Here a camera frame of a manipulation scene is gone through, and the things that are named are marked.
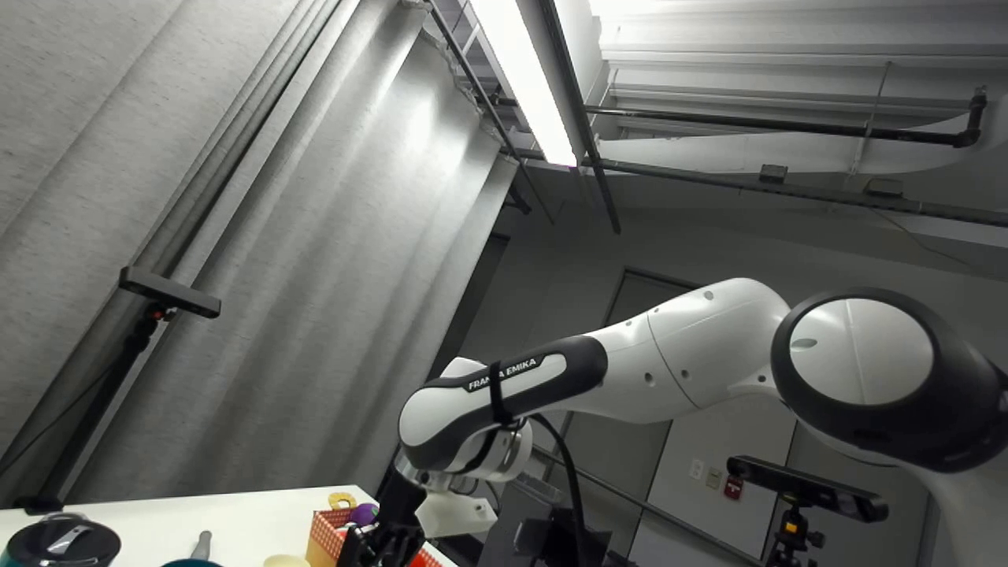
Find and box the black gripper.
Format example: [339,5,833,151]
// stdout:
[373,465,429,542]

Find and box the black stereo camera bar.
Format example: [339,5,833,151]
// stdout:
[116,265,226,320]
[725,453,891,527]

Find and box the teal toy kettle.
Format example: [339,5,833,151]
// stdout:
[160,529,225,567]

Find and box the fluorescent ceiling light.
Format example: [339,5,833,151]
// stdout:
[461,0,587,171]

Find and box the black camera stand pole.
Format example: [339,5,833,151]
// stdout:
[20,303,182,515]

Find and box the dark ceiling pipe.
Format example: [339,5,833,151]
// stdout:
[587,90,994,151]

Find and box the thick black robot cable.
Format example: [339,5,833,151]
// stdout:
[482,358,591,567]

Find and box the black bowl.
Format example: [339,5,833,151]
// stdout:
[3,515,122,567]

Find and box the black camera tripod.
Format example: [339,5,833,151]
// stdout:
[759,500,833,567]

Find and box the grey curtain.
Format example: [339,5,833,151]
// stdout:
[0,0,522,506]

